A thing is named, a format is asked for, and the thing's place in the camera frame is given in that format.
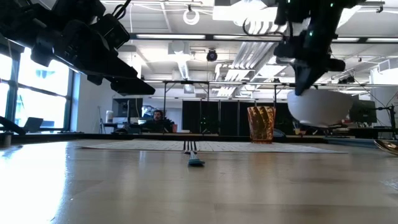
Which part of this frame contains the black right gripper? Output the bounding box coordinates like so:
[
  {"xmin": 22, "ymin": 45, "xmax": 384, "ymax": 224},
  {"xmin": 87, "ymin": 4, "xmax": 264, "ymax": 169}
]
[{"xmin": 275, "ymin": 39, "xmax": 346, "ymax": 96}]

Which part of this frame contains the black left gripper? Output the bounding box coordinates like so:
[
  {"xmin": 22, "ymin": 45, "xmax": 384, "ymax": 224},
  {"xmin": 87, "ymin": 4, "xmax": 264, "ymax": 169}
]
[{"xmin": 30, "ymin": 21, "xmax": 155, "ymax": 96}]

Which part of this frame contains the white ceramic bowl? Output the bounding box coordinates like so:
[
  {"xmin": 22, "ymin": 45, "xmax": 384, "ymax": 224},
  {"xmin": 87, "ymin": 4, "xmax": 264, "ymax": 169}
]
[{"xmin": 286, "ymin": 89, "xmax": 354, "ymax": 129}]

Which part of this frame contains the amber ribbed drinking glass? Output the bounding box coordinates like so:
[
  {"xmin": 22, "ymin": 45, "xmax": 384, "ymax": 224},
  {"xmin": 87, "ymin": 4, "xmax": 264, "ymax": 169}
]
[{"xmin": 247, "ymin": 106, "xmax": 277, "ymax": 144}]

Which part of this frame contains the fork with blue handle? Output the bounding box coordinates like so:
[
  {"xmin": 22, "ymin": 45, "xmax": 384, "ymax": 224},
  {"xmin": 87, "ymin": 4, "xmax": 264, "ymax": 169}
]
[{"xmin": 182, "ymin": 140, "xmax": 206, "ymax": 167}]

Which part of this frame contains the black computer monitor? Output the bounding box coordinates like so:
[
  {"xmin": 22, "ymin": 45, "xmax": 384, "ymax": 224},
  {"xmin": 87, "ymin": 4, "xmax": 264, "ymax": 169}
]
[
  {"xmin": 348, "ymin": 98, "xmax": 377, "ymax": 124},
  {"xmin": 111, "ymin": 98, "xmax": 144, "ymax": 118}
]

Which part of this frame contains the person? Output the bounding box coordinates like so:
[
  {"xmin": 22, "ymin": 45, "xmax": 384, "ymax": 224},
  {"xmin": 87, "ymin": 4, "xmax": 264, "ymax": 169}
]
[{"xmin": 145, "ymin": 109, "xmax": 174, "ymax": 134}]

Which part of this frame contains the grey woven placemat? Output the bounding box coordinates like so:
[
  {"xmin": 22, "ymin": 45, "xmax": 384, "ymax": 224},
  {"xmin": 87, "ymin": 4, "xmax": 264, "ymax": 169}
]
[{"xmin": 76, "ymin": 139, "xmax": 348, "ymax": 154}]

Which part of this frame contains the black room partition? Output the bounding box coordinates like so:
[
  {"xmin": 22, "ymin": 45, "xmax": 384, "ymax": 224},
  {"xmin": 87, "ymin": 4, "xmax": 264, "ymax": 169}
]
[{"xmin": 182, "ymin": 100, "xmax": 293, "ymax": 135}]

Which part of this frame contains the black overhead crossbeam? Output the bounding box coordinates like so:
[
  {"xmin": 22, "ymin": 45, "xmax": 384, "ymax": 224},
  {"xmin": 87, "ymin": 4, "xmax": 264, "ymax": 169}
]
[{"xmin": 129, "ymin": 33, "xmax": 398, "ymax": 43}]

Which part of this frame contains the black jointed desk stand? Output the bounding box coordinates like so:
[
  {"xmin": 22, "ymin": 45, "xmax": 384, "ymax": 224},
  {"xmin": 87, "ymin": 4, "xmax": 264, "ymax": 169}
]
[{"xmin": 375, "ymin": 104, "xmax": 398, "ymax": 139}]

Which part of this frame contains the dark open laptop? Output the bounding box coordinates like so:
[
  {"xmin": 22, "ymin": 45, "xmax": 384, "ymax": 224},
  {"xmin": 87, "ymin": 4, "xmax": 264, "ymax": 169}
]
[{"xmin": 23, "ymin": 117, "xmax": 44, "ymax": 133}]

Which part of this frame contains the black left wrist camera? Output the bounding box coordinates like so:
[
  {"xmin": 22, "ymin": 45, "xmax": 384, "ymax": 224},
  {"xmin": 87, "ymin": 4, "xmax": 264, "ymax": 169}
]
[{"xmin": 91, "ymin": 12, "xmax": 131, "ymax": 50}]

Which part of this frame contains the thin black frame stand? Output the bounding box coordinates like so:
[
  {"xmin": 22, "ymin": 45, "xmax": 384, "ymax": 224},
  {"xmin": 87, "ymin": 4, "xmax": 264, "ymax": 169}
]
[{"xmin": 162, "ymin": 80, "xmax": 320, "ymax": 134}]

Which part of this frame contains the large window dark frame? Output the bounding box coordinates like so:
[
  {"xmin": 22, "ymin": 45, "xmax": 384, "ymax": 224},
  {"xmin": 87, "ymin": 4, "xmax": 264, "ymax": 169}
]
[{"xmin": 0, "ymin": 43, "xmax": 78, "ymax": 133}]

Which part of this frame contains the white coiled cable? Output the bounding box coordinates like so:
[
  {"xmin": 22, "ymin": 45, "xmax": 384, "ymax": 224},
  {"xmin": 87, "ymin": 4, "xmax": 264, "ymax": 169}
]
[{"xmin": 182, "ymin": 8, "xmax": 200, "ymax": 26}]

